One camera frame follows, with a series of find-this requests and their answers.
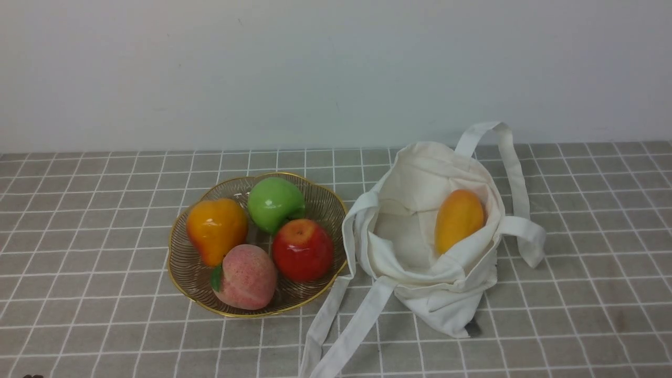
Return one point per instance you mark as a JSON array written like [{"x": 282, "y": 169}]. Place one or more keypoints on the pink peach with leaf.
[{"x": 247, "y": 278}]

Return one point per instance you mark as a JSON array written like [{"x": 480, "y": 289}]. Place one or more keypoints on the red apple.
[{"x": 302, "y": 250}]

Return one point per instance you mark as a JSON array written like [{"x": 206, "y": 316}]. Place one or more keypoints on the gold wire fruit basket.
[{"x": 192, "y": 277}]

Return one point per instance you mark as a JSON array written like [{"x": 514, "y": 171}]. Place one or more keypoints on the orange yellow mango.
[{"x": 460, "y": 215}]

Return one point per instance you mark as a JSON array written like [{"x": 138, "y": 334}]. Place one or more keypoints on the white cloth tote bag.
[{"x": 388, "y": 237}]

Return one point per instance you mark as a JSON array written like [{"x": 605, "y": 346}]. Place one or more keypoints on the green apple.
[{"x": 273, "y": 202}]

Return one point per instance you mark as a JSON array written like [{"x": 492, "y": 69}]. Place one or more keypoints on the orange yellow pear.
[{"x": 216, "y": 226}]

